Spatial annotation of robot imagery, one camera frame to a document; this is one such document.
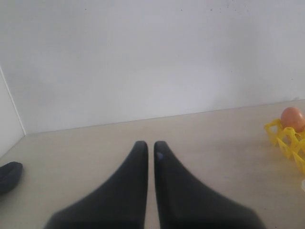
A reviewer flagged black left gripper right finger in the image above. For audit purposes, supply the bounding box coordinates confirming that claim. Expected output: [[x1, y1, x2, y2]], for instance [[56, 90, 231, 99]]
[[154, 141, 265, 229]]

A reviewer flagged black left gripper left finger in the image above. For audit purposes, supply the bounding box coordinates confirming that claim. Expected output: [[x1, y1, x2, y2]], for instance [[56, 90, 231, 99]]
[[45, 141, 148, 229]]

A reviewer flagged brown egg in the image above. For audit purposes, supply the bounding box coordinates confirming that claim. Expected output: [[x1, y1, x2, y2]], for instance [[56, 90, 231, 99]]
[[280, 107, 305, 133]]

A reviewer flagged dark object at left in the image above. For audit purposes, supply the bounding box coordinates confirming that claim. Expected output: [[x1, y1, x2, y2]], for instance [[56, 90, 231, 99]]
[[0, 161, 23, 196]]

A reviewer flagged clear plastic bin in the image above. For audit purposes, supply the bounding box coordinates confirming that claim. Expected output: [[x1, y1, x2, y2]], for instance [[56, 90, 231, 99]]
[[301, 179, 305, 191]]

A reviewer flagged yellow plastic egg tray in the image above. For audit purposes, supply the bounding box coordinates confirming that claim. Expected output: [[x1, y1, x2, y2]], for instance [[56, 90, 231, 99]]
[[264, 119, 305, 174]]

